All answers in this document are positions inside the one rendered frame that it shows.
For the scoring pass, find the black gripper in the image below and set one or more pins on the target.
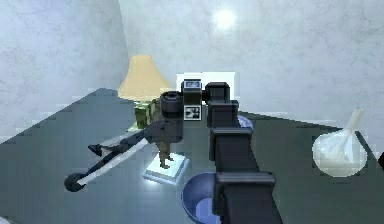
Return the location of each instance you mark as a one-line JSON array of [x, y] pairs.
[[171, 128]]

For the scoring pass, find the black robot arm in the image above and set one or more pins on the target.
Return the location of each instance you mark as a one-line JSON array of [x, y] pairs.
[[233, 150]]

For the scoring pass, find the brown statue on pale base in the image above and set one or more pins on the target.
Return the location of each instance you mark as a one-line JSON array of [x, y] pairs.
[[166, 168]]

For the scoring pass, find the dark grey table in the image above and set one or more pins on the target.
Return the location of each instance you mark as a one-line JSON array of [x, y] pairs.
[[66, 150]]

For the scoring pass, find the beige shade green table lamp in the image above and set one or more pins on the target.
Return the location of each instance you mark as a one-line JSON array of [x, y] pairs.
[[143, 78]]

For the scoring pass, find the blue bowl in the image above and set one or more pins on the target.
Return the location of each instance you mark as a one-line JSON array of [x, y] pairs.
[[245, 122], [200, 200]]

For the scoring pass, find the white rectangular box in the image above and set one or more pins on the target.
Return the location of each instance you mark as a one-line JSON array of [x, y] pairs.
[[216, 77]]

